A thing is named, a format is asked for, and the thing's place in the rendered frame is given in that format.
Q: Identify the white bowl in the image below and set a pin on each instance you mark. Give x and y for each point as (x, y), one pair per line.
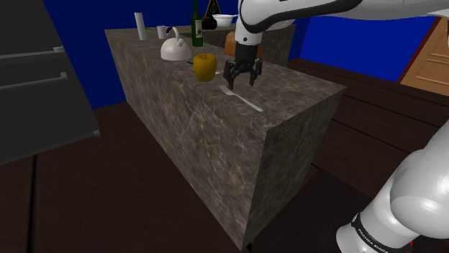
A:
(223, 20)

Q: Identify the white mug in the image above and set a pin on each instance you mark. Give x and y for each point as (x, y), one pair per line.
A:
(161, 32)

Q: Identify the yellow apple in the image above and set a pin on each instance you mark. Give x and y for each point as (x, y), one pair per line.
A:
(205, 67)

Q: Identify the dark grey refrigerator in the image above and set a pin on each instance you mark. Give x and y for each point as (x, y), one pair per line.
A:
(38, 87)

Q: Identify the black round object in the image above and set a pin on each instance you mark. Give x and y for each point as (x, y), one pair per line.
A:
(209, 23)

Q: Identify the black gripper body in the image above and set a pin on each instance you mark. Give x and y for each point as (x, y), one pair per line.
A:
(245, 52)

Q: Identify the white kettle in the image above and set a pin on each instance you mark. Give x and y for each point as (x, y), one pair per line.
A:
(174, 49)

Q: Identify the silver fork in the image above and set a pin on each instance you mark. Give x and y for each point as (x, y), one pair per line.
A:
(242, 99)

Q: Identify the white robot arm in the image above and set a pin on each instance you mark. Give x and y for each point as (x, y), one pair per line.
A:
(414, 206)

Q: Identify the wooden door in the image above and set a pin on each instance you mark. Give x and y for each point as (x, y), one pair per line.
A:
(429, 66)

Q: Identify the brown bread loaf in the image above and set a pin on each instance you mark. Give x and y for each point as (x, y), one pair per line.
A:
(229, 43)

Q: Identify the green wine bottle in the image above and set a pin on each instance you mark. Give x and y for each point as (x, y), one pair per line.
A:
(196, 29)

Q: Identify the white paper towel roll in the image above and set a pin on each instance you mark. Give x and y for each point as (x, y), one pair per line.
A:
(141, 26)

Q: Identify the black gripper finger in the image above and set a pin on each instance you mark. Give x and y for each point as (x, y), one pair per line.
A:
(230, 75)
(255, 72)

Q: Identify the black triangular object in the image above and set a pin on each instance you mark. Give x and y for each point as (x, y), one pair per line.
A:
(212, 7)

